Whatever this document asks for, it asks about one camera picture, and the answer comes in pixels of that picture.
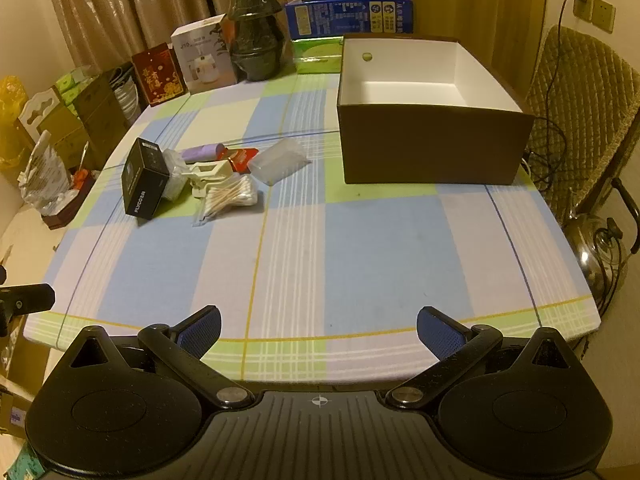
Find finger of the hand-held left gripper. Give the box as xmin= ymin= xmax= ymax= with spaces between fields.
xmin=0 ymin=283 xmax=56 ymax=317

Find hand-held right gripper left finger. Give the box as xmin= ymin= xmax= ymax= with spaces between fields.
xmin=65 ymin=305 xmax=256 ymax=411

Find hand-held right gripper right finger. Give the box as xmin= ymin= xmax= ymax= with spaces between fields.
xmin=386 ymin=305 xmax=576 ymax=411

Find cotton swabs pack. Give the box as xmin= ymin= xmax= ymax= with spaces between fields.
xmin=194 ymin=176 xmax=261 ymax=226

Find white hair clip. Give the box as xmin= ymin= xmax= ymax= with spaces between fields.
xmin=189 ymin=159 xmax=235 ymax=197

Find small black box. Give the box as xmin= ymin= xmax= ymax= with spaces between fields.
xmin=121 ymin=137 xmax=171 ymax=220

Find purple tube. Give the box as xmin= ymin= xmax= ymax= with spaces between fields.
xmin=181 ymin=143 xmax=228 ymax=165

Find red snack packet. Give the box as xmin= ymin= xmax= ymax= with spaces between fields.
xmin=227 ymin=148 xmax=260 ymax=173

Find brown storage box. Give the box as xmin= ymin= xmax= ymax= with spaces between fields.
xmin=336 ymin=34 xmax=536 ymax=186

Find clear plastic box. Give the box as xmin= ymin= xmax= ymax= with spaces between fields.
xmin=248 ymin=139 xmax=312 ymax=187

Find dark red wooden tray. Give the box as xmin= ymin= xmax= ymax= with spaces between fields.
xmin=42 ymin=175 xmax=98 ymax=231

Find clear plastic bag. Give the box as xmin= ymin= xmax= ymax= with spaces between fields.
xmin=19 ymin=130 xmax=73 ymax=211

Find checked tablecloth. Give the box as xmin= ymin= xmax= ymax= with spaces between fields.
xmin=22 ymin=72 xmax=601 ymax=393

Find white plastic packet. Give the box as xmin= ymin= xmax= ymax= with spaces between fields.
xmin=162 ymin=149 xmax=193 ymax=198

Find steel kettle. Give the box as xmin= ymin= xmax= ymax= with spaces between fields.
xmin=564 ymin=210 xmax=628 ymax=301

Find cardboard box with white insert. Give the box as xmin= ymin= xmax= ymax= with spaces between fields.
xmin=17 ymin=87 xmax=101 ymax=171

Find yellow plastic bag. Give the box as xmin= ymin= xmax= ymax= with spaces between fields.
xmin=0 ymin=76 xmax=28 ymax=171

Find dark brown cardboard box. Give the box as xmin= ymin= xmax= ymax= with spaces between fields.
xmin=72 ymin=72 xmax=131 ymax=136

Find green tissue packets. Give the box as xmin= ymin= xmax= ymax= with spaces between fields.
xmin=55 ymin=67 xmax=98 ymax=103

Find stack of bowls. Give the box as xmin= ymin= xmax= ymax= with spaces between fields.
xmin=112 ymin=67 xmax=141 ymax=123

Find red gold-printed box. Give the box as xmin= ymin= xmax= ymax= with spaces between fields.
xmin=132 ymin=44 xmax=187 ymax=107

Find white humidifier box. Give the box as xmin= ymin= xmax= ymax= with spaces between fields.
xmin=170 ymin=14 xmax=238 ymax=95

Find green tissue pack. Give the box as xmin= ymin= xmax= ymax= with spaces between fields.
xmin=292 ymin=36 xmax=346 ymax=76

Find dark wrapped jar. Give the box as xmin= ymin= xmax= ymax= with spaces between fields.
xmin=227 ymin=0 xmax=287 ymax=82

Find beige curtain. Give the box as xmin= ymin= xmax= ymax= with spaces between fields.
xmin=40 ymin=0 xmax=301 ymax=76

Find blue carton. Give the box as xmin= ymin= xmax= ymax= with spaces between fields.
xmin=285 ymin=0 xmax=415 ymax=41

